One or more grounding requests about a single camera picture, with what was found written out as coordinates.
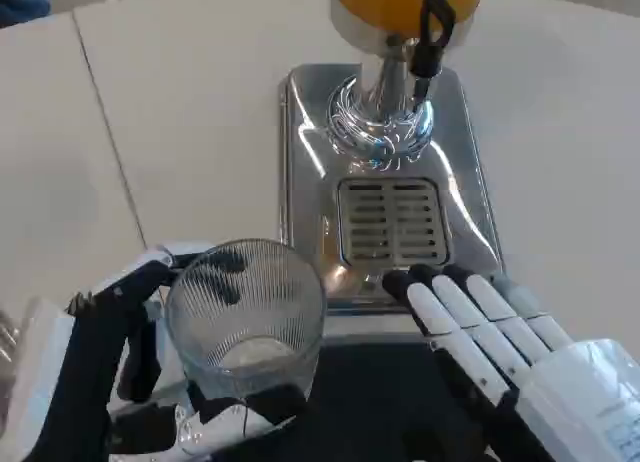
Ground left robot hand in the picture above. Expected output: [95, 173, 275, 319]
[9, 239, 312, 462]

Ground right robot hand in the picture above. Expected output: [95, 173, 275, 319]
[382, 263, 640, 462]

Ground clear ribbed glass cup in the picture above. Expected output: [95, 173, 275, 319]
[164, 238, 328, 401]

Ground steel drip tray grid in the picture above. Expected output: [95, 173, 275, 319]
[336, 177, 452, 266]

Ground orange juice dispenser steel base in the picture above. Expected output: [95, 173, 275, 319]
[277, 0, 506, 314]

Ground black tap lever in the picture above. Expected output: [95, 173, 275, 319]
[408, 0, 456, 97]

